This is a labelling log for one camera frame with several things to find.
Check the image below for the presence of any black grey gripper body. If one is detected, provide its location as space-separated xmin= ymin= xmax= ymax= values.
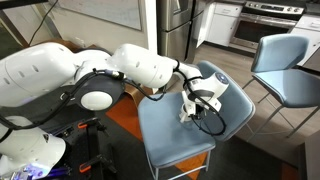
xmin=191 ymin=96 xmax=222 ymax=115

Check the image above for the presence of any light blue padded chair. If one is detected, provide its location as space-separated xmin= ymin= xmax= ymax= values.
xmin=137 ymin=60 xmax=257 ymax=180
xmin=241 ymin=33 xmax=320 ymax=140

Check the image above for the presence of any white kitchen cabinet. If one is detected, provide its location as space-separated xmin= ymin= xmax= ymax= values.
xmin=203 ymin=1 xmax=244 ymax=48
xmin=289 ymin=13 xmax=320 ymax=68

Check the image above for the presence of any stainless steel refrigerator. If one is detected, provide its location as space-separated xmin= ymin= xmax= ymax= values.
xmin=156 ymin=0 xmax=208 ymax=64

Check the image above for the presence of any stainless steel oven range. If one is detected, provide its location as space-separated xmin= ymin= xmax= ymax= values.
xmin=229 ymin=0 xmax=306 ymax=51

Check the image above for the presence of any black orange bar clamp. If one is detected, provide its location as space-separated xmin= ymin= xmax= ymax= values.
xmin=77 ymin=117 xmax=118 ymax=175

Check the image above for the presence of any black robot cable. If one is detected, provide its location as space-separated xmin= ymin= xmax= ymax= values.
xmin=172 ymin=59 xmax=228 ymax=137

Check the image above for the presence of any wall whiteboard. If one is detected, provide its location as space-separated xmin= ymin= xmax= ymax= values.
xmin=57 ymin=0 xmax=143 ymax=32

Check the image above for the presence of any thin black wall cable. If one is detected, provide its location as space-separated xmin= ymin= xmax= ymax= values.
xmin=27 ymin=0 xmax=60 ymax=47

